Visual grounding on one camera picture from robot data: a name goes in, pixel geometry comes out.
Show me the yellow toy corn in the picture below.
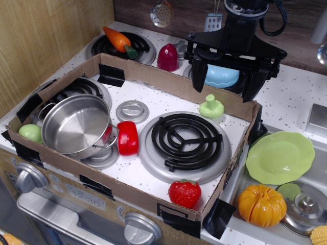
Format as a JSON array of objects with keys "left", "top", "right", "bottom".
[{"left": 310, "top": 225, "right": 327, "bottom": 245}]

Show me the silver centre stove knob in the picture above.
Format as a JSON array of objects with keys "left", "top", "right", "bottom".
[{"left": 116, "top": 100, "right": 149, "bottom": 124}]

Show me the front left black burner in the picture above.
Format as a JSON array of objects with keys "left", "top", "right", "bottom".
[{"left": 32, "top": 77, "right": 112, "bottom": 124}]

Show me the red toy pepper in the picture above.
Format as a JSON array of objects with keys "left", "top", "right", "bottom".
[{"left": 118, "top": 121, "right": 139, "bottom": 156}]

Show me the oven knob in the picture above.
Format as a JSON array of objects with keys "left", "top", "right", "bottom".
[
  {"left": 124, "top": 212, "right": 162, "bottom": 245},
  {"left": 16, "top": 162, "right": 50, "bottom": 193}
]

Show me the orange toy carrot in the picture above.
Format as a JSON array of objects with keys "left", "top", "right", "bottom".
[{"left": 103, "top": 27, "right": 138, "bottom": 59}]

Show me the light green toy broccoli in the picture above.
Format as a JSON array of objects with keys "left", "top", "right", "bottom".
[{"left": 198, "top": 94, "right": 224, "bottom": 119}]

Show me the hanging metal strainer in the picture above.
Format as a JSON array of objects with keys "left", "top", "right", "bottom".
[{"left": 150, "top": 1, "right": 174, "bottom": 28}]

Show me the red toy strawberry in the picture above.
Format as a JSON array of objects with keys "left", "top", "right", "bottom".
[{"left": 168, "top": 179, "right": 202, "bottom": 209}]

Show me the front right black burner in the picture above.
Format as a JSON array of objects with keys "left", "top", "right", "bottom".
[{"left": 138, "top": 112, "right": 231, "bottom": 184}]

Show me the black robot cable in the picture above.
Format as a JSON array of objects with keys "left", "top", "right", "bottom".
[{"left": 259, "top": 0, "right": 288, "bottom": 37}]

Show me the green toy apple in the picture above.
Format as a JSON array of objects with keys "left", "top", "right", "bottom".
[{"left": 18, "top": 124, "right": 43, "bottom": 144}]

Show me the light blue plastic bowl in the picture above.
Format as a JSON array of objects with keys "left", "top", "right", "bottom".
[{"left": 205, "top": 64, "right": 240, "bottom": 88}]

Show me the left oven knob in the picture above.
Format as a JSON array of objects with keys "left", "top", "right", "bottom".
[{"left": 16, "top": 162, "right": 50, "bottom": 193}]

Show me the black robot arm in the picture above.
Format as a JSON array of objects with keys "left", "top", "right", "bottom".
[{"left": 184, "top": 1, "right": 287, "bottom": 102}]

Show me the silver stove knob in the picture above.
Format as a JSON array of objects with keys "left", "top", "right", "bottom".
[
  {"left": 173, "top": 40, "right": 188, "bottom": 61},
  {"left": 116, "top": 100, "right": 149, "bottom": 124},
  {"left": 81, "top": 145, "right": 119, "bottom": 170}
]

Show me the orange toy at corner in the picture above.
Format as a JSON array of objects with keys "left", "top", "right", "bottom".
[{"left": 0, "top": 233, "right": 22, "bottom": 245}]

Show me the dark red toy vegetable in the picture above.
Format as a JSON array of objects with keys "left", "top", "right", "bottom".
[{"left": 157, "top": 43, "right": 179, "bottom": 71}]

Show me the orange toy pumpkin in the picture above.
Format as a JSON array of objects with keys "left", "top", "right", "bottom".
[{"left": 238, "top": 184, "right": 287, "bottom": 228}]

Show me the silver oven door handle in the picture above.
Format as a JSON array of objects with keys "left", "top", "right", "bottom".
[{"left": 17, "top": 192, "right": 127, "bottom": 244}]

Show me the stainless steel pot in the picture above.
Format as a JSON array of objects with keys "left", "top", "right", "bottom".
[{"left": 38, "top": 94, "right": 119, "bottom": 160}]

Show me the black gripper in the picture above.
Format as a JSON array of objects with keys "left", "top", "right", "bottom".
[{"left": 185, "top": 11, "right": 287, "bottom": 103}]

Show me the silver faucet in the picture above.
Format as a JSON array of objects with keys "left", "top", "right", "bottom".
[{"left": 310, "top": 8, "right": 326, "bottom": 66}]

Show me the silver front stove knob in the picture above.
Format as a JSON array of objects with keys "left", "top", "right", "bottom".
[{"left": 81, "top": 145, "right": 119, "bottom": 170}]

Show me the silver back stove knob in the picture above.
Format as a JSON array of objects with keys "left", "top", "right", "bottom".
[{"left": 173, "top": 40, "right": 188, "bottom": 61}]

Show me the hanging grey spatula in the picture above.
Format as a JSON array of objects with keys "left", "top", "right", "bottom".
[{"left": 204, "top": 0, "right": 223, "bottom": 32}]

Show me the steel pot lid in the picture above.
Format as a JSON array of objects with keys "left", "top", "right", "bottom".
[{"left": 276, "top": 181, "right": 326, "bottom": 237}]

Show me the cardboard fence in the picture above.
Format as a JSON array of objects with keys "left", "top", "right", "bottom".
[{"left": 4, "top": 54, "right": 262, "bottom": 221}]

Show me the right oven knob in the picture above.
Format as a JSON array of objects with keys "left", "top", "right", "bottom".
[{"left": 124, "top": 212, "right": 162, "bottom": 245}]

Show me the oven clock display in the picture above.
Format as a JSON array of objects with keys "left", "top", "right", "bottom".
[{"left": 64, "top": 183, "right": 106, "bottom": 211}]

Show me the green plastic plate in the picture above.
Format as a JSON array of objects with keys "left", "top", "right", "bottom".
[{"left": 246, "top": 131, "right": 315, "bottom": 185}]

